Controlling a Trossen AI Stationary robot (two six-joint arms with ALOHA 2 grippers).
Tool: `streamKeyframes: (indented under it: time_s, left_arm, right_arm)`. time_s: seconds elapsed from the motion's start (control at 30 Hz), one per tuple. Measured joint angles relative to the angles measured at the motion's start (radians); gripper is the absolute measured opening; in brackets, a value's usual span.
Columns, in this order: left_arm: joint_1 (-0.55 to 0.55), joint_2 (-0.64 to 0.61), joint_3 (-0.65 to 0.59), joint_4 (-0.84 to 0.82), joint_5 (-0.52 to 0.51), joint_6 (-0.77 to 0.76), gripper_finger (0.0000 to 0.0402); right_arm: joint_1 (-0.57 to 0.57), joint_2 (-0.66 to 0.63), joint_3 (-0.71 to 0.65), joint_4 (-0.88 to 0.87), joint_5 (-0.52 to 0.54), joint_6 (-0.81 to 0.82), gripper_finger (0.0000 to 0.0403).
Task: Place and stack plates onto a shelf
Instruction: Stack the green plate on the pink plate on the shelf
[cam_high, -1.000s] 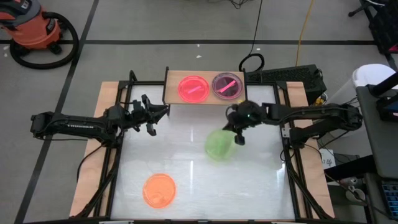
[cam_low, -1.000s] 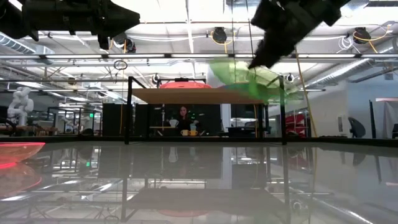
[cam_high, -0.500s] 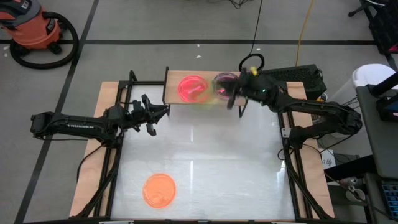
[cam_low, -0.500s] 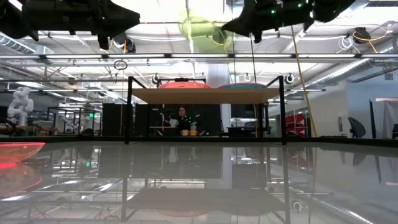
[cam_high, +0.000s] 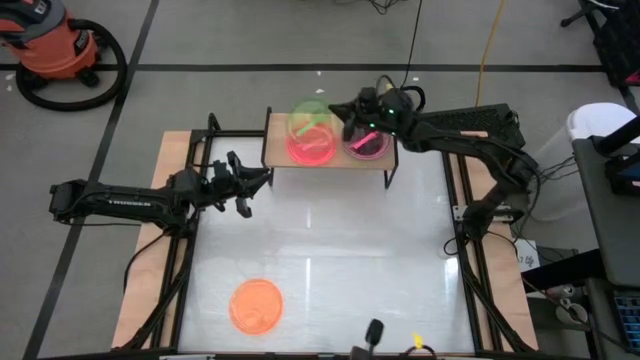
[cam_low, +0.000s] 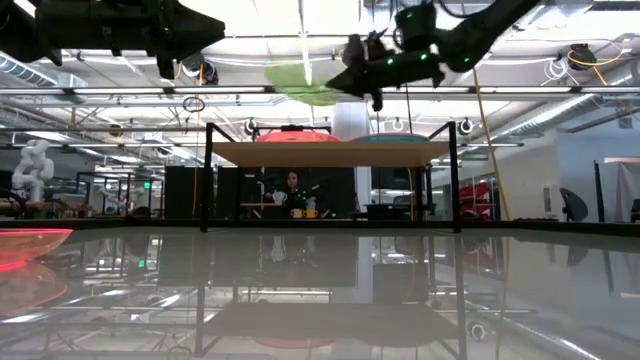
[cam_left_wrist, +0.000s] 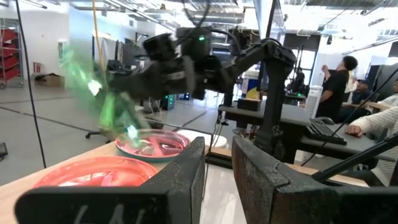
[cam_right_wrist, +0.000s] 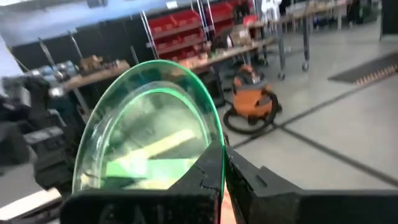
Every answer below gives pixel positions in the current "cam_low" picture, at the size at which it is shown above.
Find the blue plate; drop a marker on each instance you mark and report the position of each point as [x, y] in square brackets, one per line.
[390, 139]

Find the yellow cup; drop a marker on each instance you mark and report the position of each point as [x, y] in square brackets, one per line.
[296, 213]
[310, 213]

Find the wooden board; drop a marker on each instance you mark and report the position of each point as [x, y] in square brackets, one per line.
[330, 154]

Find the person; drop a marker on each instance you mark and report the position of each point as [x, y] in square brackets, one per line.
[292, 185]

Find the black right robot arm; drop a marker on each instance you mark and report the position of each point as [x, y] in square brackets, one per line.
[480, 30]

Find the green plate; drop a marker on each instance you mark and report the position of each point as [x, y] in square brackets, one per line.
[295, 82]

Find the black bin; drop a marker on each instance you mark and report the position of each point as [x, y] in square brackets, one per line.
[385, 211]

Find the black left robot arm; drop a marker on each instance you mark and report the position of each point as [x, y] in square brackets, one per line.
[20, 35]

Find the red cart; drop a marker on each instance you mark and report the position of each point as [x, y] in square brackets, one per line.
[475, 197]

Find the white pitcher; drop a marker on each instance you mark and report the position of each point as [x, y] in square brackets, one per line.
[279, 197]

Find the pink translucent plate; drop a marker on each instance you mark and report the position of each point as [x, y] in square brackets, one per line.
[297, 136]

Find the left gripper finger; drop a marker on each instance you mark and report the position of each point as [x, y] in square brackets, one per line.
[192, 40]
[192, 20]

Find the orange translucent plate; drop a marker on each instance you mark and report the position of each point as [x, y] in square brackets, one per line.
[25, 242]

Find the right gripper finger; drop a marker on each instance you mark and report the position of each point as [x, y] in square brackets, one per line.
[355, 89]
[352, 76]

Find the black office chair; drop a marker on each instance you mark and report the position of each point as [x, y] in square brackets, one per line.
[573, 205]

